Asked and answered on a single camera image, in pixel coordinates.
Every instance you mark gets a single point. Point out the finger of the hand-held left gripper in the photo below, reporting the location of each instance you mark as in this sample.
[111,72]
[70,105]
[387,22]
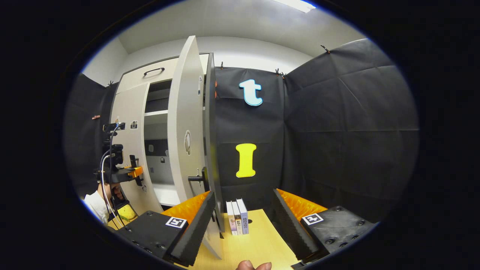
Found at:
[135,172]

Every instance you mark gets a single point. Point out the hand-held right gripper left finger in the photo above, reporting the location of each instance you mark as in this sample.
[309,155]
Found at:
[195,230]

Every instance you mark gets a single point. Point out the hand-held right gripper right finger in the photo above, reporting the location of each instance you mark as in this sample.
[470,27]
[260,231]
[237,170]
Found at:
[292,230]

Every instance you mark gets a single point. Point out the beige cabinet door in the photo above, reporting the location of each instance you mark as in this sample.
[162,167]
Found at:
[131,108]
[183,105]

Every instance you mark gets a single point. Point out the beige double-door shoe cabinet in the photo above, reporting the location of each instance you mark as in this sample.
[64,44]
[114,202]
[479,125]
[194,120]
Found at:
[213,131]

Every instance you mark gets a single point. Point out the white cabinet shelf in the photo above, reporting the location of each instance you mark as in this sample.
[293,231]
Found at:
[167,195]
[155,112]

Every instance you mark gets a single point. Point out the pinkish white book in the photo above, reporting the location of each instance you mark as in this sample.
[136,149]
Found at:
[231,219]

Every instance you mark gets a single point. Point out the yellow plush toy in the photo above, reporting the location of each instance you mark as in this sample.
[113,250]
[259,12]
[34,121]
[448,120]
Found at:
[127,212]

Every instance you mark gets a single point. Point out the blue purple book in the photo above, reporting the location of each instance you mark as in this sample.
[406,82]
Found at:
[243,215]

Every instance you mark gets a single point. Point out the black backdrop cloth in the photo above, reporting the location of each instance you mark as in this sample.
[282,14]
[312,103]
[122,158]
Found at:
[337,131]

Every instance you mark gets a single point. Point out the ceiling light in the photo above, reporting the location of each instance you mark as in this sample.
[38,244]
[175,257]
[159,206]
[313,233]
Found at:
[296,4]

